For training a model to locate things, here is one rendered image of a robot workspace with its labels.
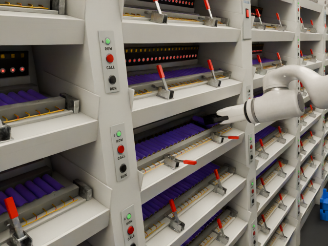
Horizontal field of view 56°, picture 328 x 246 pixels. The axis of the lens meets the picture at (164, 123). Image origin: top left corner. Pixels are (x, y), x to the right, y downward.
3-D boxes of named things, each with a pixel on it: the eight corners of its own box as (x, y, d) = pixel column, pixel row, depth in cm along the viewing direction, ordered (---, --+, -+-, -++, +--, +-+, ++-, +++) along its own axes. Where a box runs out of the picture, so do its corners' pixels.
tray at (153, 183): (241, 142, 120) (248, 119, 116) (137, 207, 73) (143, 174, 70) (198, 124, 130) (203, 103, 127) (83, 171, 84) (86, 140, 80)
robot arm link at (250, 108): (261, 95, 103) (253, 97, 105) (251, 99, 96) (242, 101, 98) (267, 119, 103) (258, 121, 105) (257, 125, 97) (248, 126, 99)
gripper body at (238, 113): (256, 97, 105) (227, 104, 112) (244, 102, 97) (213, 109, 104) (261, 119, 105) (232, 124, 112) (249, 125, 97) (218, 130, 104)
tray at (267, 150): (293, 142, 177) (300, 121, 172) (253, 179, 131) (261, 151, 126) (260, 130, 188) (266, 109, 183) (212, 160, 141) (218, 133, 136)
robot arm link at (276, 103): (252, 92, 98) (254, 120, 96) (295, 82, 89) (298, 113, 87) (263, 97, 104) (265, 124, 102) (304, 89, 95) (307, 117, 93)
